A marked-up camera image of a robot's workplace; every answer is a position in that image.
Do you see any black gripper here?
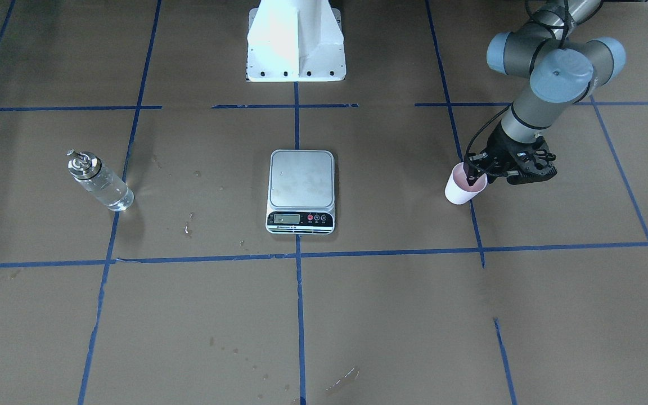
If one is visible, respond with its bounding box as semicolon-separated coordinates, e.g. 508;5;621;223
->
463;125;558;187

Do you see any pink paper cup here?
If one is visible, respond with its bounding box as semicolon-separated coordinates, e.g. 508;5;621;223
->
445;163;488;205

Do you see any glass sauce bottle metal spout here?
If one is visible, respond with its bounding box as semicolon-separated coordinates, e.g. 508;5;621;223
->
66;149;134;211

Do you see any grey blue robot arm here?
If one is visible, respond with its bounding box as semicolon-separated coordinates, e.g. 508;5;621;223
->
463;1;627;186

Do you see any digital kitchen scale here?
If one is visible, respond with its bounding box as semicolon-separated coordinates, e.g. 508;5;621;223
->
265;149;335;234

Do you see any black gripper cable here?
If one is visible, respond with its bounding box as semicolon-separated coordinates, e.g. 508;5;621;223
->
463;0;575;164

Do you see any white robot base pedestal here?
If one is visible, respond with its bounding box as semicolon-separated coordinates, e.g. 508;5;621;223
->
245;1;347;83

